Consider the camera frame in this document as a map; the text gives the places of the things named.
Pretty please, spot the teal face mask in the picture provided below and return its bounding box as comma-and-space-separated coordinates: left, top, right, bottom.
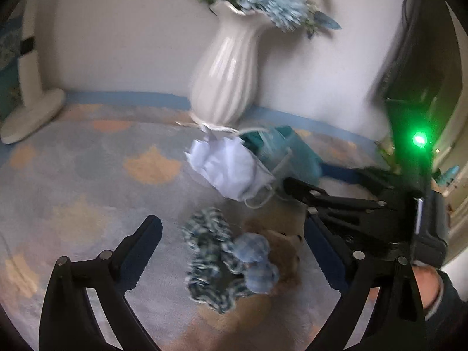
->
239, 126, 323, 185

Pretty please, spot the white face mask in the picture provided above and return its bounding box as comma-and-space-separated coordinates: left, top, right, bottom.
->
185, 124, 276, 209

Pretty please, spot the green checked scrunchie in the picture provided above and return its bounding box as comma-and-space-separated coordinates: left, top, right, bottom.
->
181, 207, 257, 315

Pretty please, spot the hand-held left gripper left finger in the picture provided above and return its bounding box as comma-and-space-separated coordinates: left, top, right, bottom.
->
38, 215, 163, 351

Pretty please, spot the white lamp base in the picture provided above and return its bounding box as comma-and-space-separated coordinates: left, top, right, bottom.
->
0, 5, 66, 145

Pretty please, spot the patterned grey desk mat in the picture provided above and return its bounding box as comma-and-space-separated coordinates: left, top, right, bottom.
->
0, 102, 403, 351

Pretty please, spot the white ribbed ceramic vase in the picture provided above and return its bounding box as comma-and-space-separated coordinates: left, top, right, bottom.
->
190, 1, 269, 127

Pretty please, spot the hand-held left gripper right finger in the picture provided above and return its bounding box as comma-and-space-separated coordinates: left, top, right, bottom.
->
303, 212, 427, 351

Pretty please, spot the black monitor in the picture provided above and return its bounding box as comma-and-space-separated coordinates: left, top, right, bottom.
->
376, 0, 456, 110

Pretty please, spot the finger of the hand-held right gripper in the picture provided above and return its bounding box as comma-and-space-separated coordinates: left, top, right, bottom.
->
283, 176, 412, 247
321, 164, 405, 201

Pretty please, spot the person's right forearm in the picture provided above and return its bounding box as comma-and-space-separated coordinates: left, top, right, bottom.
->
422, 269, 468, 340

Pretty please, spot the person's right hand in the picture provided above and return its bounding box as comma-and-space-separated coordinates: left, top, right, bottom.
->
412, 266, 444, 317

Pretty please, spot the black monitor cable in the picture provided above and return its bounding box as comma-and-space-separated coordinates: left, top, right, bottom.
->
401, 0, 417, 37

